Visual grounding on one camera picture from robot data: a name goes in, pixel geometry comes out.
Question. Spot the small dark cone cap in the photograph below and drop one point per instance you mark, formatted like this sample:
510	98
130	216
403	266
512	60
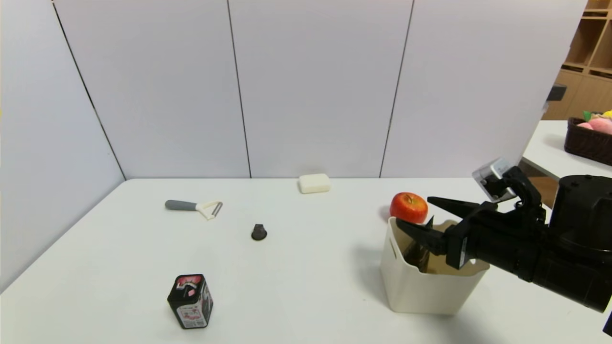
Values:
258	232

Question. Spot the pink plush toy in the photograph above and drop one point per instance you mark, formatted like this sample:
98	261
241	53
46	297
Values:
600	125

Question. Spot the black wall panel clamp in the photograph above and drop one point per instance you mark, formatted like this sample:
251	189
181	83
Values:
555	92

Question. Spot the wooden shelf cabinet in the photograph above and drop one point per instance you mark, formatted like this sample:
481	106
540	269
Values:
583	91

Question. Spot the white soap bar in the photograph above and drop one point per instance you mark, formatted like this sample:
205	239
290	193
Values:
314	183

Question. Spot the red apple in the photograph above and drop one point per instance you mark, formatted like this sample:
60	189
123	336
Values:
408	208

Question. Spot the dark wicker basket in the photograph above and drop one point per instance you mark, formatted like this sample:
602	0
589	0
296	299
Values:
588	145

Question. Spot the black tin with pink print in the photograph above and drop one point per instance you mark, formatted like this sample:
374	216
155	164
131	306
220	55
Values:
191	306

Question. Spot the green plush toy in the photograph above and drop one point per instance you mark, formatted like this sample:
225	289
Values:
586	116

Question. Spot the cream plastic storage box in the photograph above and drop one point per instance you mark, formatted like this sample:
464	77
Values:
420	294

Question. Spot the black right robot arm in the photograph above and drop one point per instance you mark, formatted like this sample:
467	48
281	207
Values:
581	239

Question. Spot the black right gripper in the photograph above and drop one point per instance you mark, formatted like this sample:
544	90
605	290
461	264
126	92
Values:
462	243

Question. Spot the black L'Oreal cosmetic tube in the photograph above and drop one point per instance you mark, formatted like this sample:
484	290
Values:
416	255

